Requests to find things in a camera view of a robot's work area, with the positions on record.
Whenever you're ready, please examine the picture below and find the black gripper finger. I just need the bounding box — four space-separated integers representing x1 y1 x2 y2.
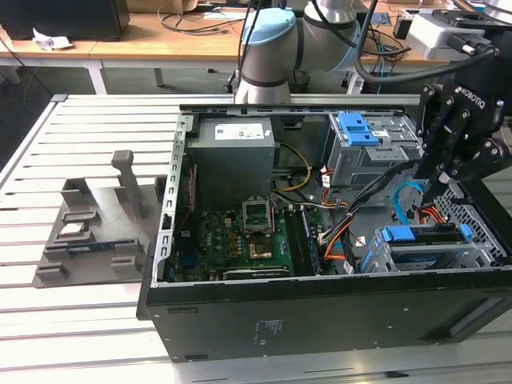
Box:
430 137 512 203
414 82 471 203

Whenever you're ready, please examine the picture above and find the orange power wire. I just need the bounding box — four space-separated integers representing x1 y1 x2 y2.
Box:
411 199 449 226

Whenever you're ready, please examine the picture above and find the hard disk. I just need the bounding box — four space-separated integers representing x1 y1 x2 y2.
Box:
358 223 471 275

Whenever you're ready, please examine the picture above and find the grey metal disk bay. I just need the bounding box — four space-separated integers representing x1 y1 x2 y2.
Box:
358 223 492 275

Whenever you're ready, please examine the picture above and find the blue drive carrier latch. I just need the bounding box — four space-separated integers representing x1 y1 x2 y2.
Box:
337 111 380 147

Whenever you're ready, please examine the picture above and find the grey metal drive cage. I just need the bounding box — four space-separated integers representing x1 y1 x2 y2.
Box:
326 111 435 192

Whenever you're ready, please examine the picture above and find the small black container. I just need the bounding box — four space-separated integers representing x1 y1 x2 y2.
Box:
393 14 414 40

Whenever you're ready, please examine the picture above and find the installed RAM stick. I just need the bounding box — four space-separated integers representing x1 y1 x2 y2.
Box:
299 207 323 276

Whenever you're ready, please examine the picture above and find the black RAM slot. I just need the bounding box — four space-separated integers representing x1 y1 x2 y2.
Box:
285 210 308 278

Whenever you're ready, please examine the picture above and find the silver socket cover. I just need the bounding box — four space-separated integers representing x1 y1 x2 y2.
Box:
242 195 275 235

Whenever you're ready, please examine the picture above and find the grey power supply unit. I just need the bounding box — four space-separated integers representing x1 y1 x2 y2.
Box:
186 118 277 201

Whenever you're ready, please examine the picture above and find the black open PC case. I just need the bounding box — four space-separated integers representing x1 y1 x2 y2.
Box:
136 102 512 363

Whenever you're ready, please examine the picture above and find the black graphics card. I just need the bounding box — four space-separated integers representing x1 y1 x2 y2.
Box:
222 266 293 282

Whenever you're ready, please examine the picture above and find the green motherboard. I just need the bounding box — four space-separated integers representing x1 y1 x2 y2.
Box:
167 199 322 282

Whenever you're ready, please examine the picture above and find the wooden desk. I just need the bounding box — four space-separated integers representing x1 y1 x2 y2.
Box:
0 0 453 77

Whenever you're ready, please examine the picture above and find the grey parts rack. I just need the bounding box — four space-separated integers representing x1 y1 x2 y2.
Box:
30 149 167 290

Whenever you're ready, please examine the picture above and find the blue RAM stick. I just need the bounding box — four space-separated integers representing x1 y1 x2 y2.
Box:
44 238 138 254

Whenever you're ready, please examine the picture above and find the silver CPU chip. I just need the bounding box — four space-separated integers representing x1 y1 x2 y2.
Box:
58 222 87 238

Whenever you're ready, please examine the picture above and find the large black box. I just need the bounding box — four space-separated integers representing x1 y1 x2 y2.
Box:
0 0 131 42

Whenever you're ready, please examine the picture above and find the crumpled white paper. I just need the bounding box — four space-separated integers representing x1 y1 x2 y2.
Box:
32 27 75 51

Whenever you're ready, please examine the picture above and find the thick black camera cable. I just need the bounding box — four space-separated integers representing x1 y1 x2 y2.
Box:
353 0 500 86

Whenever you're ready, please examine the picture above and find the blue data wire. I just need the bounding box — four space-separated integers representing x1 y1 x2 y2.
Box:
390 180 428 226

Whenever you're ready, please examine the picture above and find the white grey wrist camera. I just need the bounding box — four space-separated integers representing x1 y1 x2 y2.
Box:
405 13 487 62

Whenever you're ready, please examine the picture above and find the black cable bundle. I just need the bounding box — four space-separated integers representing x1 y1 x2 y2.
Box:
319 158 421 246

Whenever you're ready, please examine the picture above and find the yellow black wire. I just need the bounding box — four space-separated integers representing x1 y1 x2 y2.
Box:
271 142 313 194

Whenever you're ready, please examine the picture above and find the grey wire bundle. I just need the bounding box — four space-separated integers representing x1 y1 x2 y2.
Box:
270 192 350 212

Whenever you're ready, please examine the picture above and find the orange data wire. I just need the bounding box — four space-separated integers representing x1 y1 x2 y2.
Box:
323 230 354 263

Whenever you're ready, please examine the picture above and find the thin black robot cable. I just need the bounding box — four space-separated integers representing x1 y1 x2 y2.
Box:
223 0 263 94

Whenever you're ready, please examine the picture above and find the red thin wire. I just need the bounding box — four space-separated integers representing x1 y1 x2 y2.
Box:
178 164 198 230

